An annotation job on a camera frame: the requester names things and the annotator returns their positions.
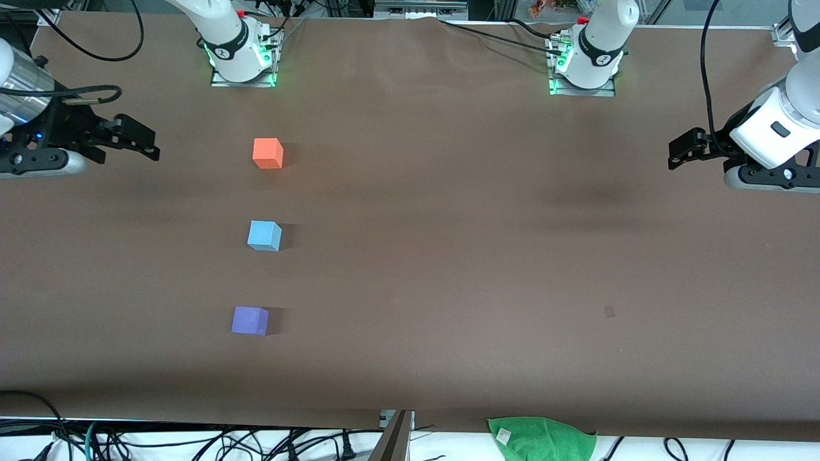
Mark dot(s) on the green towel cloth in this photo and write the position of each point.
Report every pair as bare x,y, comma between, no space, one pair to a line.
541,440

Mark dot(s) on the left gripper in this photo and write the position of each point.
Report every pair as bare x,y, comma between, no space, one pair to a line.
715,142

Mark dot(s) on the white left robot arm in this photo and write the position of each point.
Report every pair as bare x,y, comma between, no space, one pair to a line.
602,38

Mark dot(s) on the grey metal device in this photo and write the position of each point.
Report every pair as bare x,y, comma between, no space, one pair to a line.
419,8

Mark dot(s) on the purple foam block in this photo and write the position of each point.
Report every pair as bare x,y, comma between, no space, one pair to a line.
249,321

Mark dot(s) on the orange toy figure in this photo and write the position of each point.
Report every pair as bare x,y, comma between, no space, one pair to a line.
541,8

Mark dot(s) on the brown table cover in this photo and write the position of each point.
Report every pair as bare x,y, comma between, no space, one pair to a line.
416,211

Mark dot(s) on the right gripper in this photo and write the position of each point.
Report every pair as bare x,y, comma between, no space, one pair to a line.
64,126

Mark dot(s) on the blue foam block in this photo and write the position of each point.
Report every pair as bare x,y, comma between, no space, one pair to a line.
264,235

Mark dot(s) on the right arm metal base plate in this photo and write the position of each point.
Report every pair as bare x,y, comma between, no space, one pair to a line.
221,80

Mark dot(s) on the orange foam block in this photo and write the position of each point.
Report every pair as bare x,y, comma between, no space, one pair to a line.
267,153

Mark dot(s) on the aluminium frame corner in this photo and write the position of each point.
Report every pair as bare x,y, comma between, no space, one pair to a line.
48,19
784,33

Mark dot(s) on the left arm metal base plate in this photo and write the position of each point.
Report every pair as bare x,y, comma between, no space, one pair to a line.
560,91

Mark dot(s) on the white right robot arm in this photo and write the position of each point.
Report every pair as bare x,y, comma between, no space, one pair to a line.
225,29

